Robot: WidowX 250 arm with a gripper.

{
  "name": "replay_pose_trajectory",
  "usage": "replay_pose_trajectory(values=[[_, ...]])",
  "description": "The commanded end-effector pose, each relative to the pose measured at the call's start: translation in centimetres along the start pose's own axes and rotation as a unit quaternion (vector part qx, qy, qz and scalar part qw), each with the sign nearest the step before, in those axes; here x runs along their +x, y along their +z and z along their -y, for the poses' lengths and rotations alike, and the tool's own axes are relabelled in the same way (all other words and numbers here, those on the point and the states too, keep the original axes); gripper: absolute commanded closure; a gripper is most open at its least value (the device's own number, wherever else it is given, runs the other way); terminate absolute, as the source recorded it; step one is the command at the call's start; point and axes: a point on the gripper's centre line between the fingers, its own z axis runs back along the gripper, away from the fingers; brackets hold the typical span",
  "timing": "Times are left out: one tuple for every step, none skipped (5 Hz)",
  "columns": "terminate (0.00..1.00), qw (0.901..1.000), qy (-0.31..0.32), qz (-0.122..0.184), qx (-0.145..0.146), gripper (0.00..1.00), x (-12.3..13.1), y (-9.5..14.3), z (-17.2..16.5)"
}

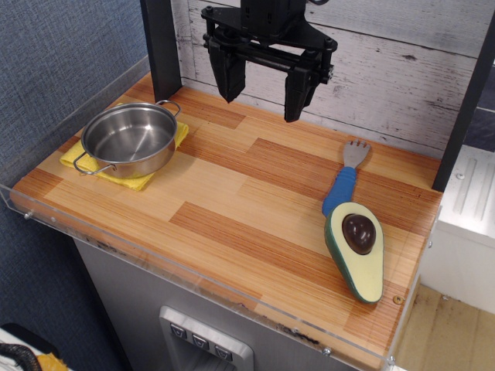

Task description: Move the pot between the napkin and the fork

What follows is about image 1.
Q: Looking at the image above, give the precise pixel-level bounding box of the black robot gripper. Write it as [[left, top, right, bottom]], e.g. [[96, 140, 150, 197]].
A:
[[201, 1, 337, 122]]

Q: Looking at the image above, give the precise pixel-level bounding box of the stainless steel pot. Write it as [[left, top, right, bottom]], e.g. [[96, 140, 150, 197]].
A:
[[73, 100, 182, 179]]

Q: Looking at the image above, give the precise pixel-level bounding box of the toy avocado half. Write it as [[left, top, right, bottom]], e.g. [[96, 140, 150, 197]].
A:
[[324, 202, 384, 304]]

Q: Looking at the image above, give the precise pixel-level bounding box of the yellow folded cloth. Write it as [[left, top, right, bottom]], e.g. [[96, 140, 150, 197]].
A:
[[59, 102, 190, 192]]

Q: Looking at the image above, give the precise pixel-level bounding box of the clear acrylic table guard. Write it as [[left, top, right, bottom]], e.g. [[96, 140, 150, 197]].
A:
[[12, 49, 449, 369]]

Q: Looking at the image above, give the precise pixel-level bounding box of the white ribbed box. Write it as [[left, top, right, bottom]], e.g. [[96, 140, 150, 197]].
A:
[[418, 145, 494, 313]]

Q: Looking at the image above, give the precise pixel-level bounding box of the grey toy fridge dispenser panel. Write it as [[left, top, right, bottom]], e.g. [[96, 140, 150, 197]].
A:
[[159, 306, 254, 370]]

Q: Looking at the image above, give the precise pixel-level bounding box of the black left vertical post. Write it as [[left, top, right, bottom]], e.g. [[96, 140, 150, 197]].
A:
[[140, 0, 182, 101]]

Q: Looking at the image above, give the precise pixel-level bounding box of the black vertical post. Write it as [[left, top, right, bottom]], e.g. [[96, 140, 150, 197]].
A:
[[140, 0, 182, 101], [432, 15, 494, 192]]

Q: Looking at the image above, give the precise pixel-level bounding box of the blue handled metal fork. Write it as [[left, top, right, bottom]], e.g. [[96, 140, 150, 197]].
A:
[[322, 139, 371, 216]]

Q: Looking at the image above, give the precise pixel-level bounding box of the black right vertical post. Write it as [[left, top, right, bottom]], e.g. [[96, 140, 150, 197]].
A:
[[432, 15, 494, 192]]

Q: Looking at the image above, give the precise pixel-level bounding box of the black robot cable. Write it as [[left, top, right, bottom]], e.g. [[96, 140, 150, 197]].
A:
[[0, 342, 39, 371]]

